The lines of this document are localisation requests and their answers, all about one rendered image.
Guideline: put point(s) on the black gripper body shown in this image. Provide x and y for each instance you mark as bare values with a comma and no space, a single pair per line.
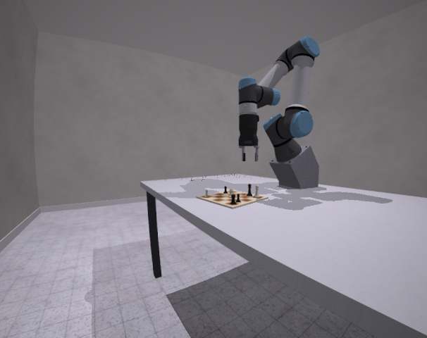
248,119

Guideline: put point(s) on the brown and cream chessboard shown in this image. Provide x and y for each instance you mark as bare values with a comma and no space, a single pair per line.
224,200

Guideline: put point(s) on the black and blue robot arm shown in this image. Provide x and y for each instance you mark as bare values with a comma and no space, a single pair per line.
297,121

